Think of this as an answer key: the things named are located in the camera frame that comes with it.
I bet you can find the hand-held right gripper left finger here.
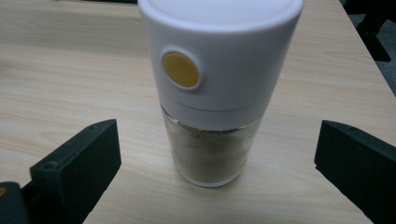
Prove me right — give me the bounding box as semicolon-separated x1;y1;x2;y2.
21;119;122;224

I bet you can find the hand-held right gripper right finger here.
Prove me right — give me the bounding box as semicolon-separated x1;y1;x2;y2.
314;119;396;224

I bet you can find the white spice grinder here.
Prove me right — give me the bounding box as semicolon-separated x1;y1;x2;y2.
136;0;305;188

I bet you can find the black metal stand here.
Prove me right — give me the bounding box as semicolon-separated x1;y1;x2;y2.
340;0;396;63

